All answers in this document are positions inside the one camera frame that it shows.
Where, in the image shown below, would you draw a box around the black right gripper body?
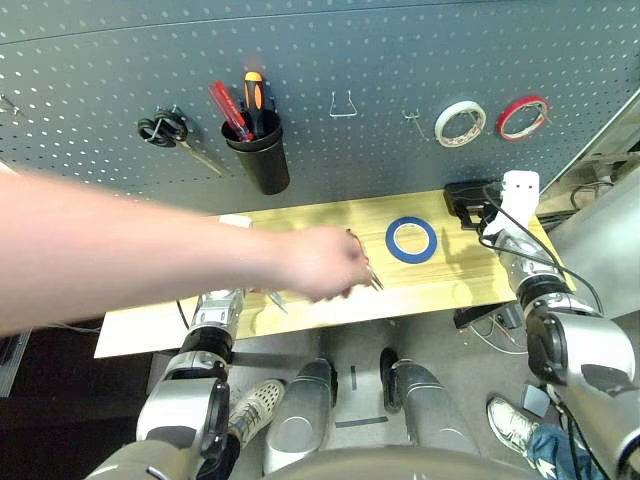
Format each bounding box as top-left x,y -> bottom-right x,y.
458,199 -> 501,232

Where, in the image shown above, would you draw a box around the blue tape roll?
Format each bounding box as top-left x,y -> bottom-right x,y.
384,216 -> 439,265

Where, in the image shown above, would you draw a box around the orange handled pliers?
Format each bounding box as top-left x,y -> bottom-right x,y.
347,228 -> 385,292

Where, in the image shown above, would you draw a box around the red handled scissors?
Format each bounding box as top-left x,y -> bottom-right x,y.
248,286 -> 290,315

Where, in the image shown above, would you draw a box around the person's bare forearm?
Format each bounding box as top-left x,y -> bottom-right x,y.
0,169 -> 289,337

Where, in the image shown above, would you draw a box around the dark grey metal pegboard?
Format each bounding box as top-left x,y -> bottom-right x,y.
0,0 -> 640,216

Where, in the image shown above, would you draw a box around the small metal pegboard hook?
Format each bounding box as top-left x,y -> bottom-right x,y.
0,93 -> 25,119

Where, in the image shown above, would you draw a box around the person's bare hand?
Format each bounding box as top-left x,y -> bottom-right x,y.
272,224 -> 374,304

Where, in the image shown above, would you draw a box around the black plastic case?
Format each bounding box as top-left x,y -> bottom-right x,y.
443,180 -> 504,217

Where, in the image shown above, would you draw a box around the black table clamp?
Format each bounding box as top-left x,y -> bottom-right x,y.
453,301 -> 524,331

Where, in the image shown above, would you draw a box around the red tape roll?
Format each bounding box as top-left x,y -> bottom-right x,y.
495,95 -> 552,143

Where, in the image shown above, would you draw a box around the white tape roll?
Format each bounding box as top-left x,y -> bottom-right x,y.
433,100 -> 487,148

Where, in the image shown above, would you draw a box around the metal tape hook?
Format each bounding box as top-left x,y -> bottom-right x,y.
402,110 -> 430,142

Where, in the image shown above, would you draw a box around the large grey machine housing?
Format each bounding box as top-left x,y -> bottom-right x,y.
547,164 -> 640,321

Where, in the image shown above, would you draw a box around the grey square floor pad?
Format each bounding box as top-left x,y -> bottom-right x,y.
520,383 -> 551,419

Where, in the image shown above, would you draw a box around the silver robot right leg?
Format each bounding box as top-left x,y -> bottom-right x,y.
379,347 -> 481,456

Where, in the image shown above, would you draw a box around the silver robot leg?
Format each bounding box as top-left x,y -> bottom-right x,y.
379,347 -> 481,456
263,358 -> 339,474

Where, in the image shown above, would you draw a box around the white grey sneaker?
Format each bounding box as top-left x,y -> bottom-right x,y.
487,396 -> 541,469

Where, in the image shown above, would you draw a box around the black cup holder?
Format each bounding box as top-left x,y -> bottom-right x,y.
221,108 -> 291,196

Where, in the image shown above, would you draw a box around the long black tape strip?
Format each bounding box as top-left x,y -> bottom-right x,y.
335,415 -> 389,429

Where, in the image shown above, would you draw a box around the blue jeans leg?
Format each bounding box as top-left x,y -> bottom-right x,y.
527,423 -> 606,480

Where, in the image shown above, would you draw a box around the orange black screwdriver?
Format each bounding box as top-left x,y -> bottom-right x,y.
243,71 -> 266,139

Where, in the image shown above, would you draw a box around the grey robot torso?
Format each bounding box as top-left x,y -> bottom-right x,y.
264,447 -> 546,480

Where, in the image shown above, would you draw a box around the silver robot left leg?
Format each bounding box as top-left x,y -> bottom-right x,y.
263,358 -> 339,474

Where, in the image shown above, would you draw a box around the white mesh sneaker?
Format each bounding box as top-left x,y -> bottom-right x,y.
228,378 -> 286,446

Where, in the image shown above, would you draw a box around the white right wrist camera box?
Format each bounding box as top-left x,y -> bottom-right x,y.
501,170 -> 541,237

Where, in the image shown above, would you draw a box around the wire pliers holder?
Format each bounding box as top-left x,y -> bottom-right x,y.
329,90 -> 358,119

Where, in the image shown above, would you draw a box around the red handled screwdriver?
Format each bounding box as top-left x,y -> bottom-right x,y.
208,81 -> 255,143

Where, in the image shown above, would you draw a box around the black handled scissors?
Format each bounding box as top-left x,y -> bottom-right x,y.
137,104 -> 225,177

